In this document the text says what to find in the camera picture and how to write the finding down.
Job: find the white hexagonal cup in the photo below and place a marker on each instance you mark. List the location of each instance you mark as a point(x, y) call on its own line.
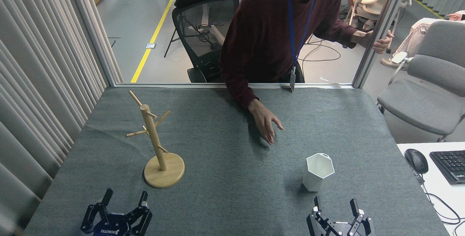
point(314, 181)

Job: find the black mesh office chair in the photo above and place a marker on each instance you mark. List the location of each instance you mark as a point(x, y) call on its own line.
point(203, 18)

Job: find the grey badge card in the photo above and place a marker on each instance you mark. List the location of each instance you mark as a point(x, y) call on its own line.
point(292, 79)

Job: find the person in pale trousers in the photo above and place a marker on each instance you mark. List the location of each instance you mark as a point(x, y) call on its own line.
point(414, 36)

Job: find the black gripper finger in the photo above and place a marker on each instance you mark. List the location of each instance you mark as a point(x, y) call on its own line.
point(363, 227)
point(142, 216)
point(91, 218)
point(316, 225)

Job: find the white desk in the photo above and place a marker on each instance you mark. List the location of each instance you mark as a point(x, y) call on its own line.
point(436, 192)

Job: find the black computer mouse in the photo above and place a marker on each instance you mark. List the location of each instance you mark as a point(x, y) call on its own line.
point(416, 160)

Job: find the grey upholstered chair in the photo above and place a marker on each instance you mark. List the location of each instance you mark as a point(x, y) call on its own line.
point(425, 94)

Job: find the person's right hand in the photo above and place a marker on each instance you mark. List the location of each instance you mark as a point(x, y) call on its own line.
point(263, 119)

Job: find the black keyboard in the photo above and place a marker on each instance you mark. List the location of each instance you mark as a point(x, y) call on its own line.
point(450, 165)

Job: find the black tripod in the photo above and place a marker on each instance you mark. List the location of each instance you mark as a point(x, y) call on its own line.
point(170, 45)

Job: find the person's left hand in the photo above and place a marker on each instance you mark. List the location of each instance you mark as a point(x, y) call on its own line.
point(381, 43)

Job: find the wooden cup rack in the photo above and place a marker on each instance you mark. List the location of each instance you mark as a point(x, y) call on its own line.
point(163, 172)

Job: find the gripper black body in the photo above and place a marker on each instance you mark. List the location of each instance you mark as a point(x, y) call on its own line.
point(339, 229)
point(112, 225)

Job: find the metal floor outlet plate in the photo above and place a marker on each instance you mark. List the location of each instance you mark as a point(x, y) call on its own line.
point(151, 46)

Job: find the grey felt table cloth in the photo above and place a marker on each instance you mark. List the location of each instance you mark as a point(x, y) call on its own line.
point(225, 178)

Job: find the white padded tube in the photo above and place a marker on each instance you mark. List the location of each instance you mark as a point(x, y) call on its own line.
point(217, 34)

